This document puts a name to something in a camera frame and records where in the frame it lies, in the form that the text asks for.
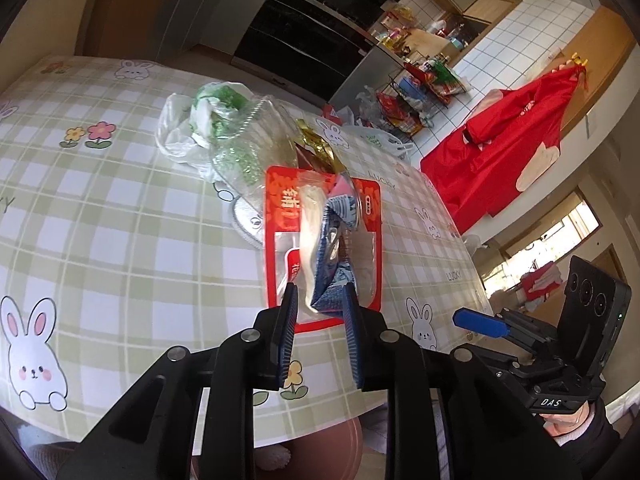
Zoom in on red snack tray package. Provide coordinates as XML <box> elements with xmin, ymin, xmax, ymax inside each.
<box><xmin>264</xmin><ymin>166</ymin><xmax>383</xmax><ymax>333</ymax></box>

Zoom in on blue patterned snack wrapper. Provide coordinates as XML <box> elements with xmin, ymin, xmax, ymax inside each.
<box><xmin>309</xmin><ymin>174</ymin><xmax>360</xmax><ymax>318</ymax></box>

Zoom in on gold foil wrapper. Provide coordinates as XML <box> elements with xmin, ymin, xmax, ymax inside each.
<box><xmin>296</xmin><ymin>119</ymin><xmax>348</xmax><ymax>174</ymax></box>

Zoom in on white green plastic bag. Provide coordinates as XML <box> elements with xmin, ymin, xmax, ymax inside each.
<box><xmin>155</xmin><ymin>81</ymin><xmax>254</xmax><ymax>183</ymax></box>

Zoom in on clear plastic clamshell container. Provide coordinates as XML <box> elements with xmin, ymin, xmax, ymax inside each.
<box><xmin>208</xmin><ymin>96</ymin><xmax>299</xmax><ymax>211</ymax></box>

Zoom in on brown trash bin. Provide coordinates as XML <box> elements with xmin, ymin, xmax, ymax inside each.
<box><xmin>255</xmin><ymin>418</ymin><xmax>363</xmax><ymax>479</ymax></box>

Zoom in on person right hand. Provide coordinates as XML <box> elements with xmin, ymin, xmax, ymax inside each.
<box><xmin>541</xmin><ymin>402</ymin><xmax>596</xmax><ymax>439</ymax></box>

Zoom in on white shopping bag on floor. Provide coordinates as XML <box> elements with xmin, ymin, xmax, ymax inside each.
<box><xmin>322</xmin><ymin>104</ymin><xmax>416</xmax><ymax>160</ymax></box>

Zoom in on red hanging apron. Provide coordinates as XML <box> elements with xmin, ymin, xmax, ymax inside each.
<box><xmin>420</xmin><ymin>62</ymin><xmax>587</xmax><ymax>234</ymax></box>

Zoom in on checkered bunny tablecloth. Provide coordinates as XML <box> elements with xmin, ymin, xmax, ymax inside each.
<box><xmin>1</xmin><ymin>56</ymin><xmax>490</xmax><ymax>445</ymax></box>

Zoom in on black oven range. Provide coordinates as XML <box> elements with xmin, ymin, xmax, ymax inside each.
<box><xmin>234</xmin><ymin>0</ymin><xmax>399</xmax><ymax>102</ymax></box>

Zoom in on grey base cabinets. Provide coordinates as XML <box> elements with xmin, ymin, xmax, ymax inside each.
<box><xmin>146</xmin><ymin>0</ymin><xmax>266</xmax><ymax>63</ymax></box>

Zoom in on black camera box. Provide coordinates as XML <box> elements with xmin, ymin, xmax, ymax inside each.
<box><xmin>556</xmin><ymin>256</ymin><xmax>631</xmax><ymax>380</ymax></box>

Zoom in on wire storage rack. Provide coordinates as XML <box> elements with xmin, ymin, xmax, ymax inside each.
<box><xmin>374</xmin><ymin>56</ymin><xmax>469</xmax><ymax>138</ymax></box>

